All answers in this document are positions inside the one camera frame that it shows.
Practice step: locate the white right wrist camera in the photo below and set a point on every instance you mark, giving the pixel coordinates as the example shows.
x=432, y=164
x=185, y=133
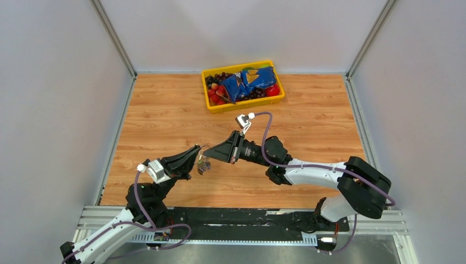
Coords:
x=244, y=121

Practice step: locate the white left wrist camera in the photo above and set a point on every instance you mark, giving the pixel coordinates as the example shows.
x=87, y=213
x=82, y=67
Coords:
x=154, y=169

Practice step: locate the yellow plastic bin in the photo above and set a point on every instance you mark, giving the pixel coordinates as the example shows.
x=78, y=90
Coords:
x=241, y=104

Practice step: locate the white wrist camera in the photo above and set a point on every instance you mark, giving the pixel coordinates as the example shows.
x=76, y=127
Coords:
x=244, y=121
x=154, y=169

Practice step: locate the dark grape bunch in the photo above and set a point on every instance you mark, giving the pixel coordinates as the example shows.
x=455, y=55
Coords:
x=216, y=78

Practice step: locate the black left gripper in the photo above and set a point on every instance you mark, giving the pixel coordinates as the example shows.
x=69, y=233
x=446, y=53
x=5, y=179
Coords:
x=182, y=163

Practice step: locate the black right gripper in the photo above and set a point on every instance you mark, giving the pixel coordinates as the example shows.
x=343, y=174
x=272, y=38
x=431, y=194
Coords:
x=229, y=150

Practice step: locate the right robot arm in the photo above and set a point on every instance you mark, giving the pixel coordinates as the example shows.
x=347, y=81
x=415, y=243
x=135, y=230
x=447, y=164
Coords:
x=362, y=188

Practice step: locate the red tomato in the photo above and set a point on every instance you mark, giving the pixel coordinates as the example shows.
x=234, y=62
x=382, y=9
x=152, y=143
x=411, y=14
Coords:
x=272, y=90

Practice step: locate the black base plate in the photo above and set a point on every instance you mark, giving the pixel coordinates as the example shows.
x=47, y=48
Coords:
x=245, y=224

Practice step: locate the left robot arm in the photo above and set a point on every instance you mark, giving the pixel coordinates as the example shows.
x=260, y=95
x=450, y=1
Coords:
x=145, y=209

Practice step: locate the blue snack bag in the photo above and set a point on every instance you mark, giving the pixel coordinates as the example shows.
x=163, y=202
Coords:
x=249, y=84

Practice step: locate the red strawberries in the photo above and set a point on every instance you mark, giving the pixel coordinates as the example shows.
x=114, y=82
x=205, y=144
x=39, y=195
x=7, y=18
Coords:
x=217, y=94

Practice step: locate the large metal keyring with keys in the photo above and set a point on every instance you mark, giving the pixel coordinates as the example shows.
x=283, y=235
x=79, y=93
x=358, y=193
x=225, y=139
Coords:
x=203, y=163

